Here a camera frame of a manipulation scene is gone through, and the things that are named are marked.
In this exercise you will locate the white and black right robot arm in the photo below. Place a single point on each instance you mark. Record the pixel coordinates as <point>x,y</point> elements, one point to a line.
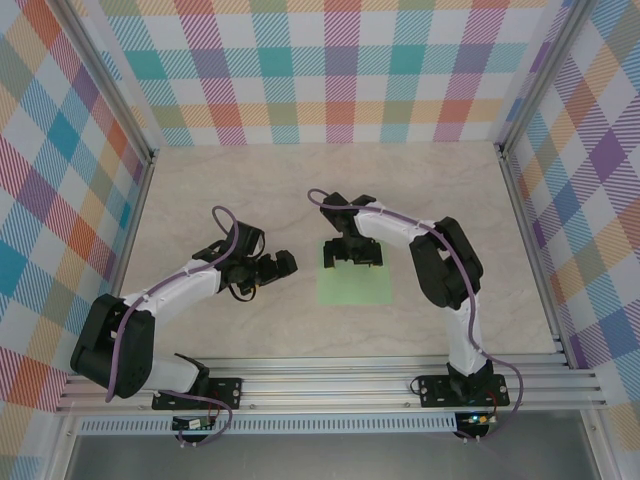
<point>390,227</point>

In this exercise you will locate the light green paper sheet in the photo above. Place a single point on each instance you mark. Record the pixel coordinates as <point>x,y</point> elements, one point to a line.
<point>355,285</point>

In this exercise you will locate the aluminium side rail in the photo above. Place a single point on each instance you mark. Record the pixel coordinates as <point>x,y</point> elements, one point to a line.
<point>127,250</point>
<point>531,250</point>

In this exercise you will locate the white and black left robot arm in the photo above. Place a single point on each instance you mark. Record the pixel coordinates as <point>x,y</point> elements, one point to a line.
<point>190,285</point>

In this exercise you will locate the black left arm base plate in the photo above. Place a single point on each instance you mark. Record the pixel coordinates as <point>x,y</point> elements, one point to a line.
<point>227,392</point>

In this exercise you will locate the dark circuit board white label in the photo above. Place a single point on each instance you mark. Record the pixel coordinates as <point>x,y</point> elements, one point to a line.
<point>192,424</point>

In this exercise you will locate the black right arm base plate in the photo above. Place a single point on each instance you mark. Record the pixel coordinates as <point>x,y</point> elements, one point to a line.
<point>435,392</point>

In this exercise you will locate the small circuit board with LED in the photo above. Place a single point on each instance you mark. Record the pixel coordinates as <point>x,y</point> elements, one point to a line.
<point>477,419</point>

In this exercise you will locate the aluminium frame post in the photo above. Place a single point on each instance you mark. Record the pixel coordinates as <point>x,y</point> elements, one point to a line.
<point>541,75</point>
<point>108,75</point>

